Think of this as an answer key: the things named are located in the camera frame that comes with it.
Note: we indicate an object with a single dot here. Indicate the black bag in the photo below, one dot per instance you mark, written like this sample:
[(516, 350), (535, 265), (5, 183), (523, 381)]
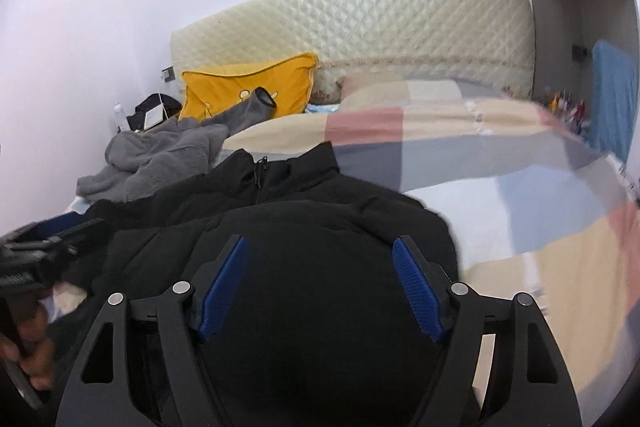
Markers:
[(165, 103)]

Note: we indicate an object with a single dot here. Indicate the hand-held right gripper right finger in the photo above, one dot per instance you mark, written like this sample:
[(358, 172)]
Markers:
[(420, 287)]

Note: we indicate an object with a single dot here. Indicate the cream quilted headboard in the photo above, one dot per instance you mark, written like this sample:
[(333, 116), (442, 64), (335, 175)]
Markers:
[(375, 22)]

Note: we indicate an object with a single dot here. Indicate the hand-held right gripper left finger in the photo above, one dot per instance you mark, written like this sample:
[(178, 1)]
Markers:
[(225, 287)]

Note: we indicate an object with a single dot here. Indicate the grey fleece garment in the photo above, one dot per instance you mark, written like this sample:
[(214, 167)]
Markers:
[(160, 157)]

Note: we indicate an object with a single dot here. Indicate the group of small bottles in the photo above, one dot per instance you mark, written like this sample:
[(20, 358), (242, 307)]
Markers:
[(567, 109)]

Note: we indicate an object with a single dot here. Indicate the person's left hand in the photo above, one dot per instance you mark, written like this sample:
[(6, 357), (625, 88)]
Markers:
[(39, 357)]

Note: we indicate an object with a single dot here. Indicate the pastel checkered blanket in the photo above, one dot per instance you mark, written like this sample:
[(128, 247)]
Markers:
[(500, 157)]

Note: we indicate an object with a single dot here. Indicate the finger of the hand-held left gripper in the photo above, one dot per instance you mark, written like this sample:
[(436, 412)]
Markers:
[(60, 222), (80, 230)]

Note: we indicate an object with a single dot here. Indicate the white box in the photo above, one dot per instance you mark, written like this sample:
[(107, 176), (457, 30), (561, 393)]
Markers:
[(154, 118)]

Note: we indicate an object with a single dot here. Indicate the black puffer jacket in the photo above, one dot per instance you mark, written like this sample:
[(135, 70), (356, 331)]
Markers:
[(325, 257)]

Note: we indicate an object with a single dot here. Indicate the yellow pillow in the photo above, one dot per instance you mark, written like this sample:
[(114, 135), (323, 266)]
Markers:
[(225, 87)]

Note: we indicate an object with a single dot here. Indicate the wall socket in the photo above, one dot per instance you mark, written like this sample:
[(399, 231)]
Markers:
[(168, 74), (579, 53)]

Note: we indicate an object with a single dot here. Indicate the blue towel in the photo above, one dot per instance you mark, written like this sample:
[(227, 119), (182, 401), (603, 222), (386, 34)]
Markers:
[(612, 97)]

